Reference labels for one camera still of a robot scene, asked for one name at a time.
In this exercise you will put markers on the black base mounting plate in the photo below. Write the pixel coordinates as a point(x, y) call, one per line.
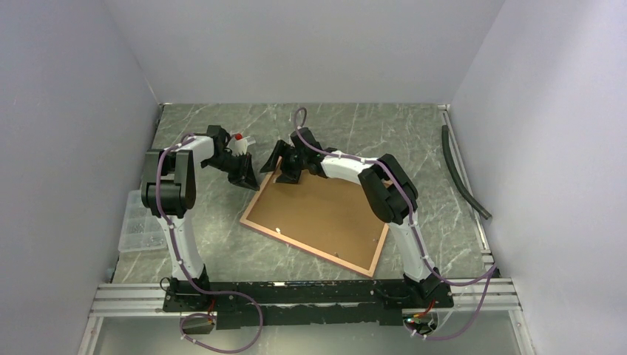
point(249, 304)

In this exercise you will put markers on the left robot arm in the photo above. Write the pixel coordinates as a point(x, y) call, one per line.
point(169, 191)

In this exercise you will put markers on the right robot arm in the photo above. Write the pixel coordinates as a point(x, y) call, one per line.
point(390, 193)

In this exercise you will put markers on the brown backing board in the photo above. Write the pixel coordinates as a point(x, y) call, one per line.
point(318, 215)

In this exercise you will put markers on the pink wooden picture frame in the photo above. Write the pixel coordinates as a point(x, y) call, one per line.
point(303, 245)

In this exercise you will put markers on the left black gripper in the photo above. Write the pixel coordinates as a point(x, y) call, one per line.
point(246, 171)

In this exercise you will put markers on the clear plastic screw box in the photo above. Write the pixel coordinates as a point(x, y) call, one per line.
point(140, 230)

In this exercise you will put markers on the aluminium extrusion rail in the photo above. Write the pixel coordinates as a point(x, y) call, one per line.
point(120, 300)

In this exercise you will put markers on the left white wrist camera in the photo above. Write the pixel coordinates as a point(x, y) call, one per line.
point(239, 144)

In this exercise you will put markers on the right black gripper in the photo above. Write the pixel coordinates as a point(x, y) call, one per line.
point(282, 150)

